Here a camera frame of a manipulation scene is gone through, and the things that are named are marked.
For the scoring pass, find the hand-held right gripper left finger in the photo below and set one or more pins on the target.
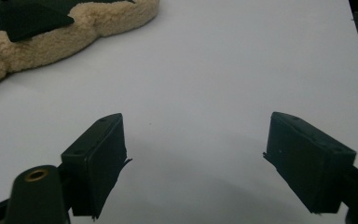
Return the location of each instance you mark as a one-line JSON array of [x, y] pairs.
[[96, 161]]

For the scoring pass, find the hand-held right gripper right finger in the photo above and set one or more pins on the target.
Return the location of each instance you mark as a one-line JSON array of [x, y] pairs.
[[307, 165]]

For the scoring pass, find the long tan bread loaf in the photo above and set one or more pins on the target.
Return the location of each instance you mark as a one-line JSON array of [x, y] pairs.
[[84, 37]]

